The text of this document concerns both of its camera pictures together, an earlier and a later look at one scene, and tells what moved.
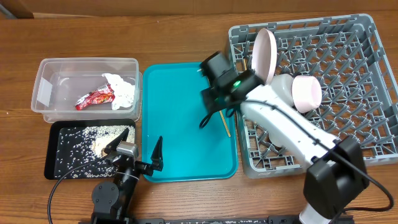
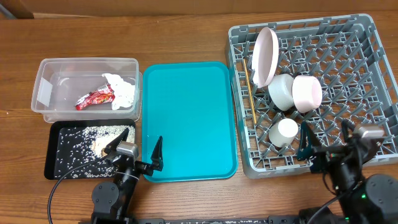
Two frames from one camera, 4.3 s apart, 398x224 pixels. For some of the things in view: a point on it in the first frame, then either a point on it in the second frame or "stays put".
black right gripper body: (214, 100) to (323, 157)
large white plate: (264, 56) stays put
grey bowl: (281, 88) stays put
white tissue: (124, 91) stays put
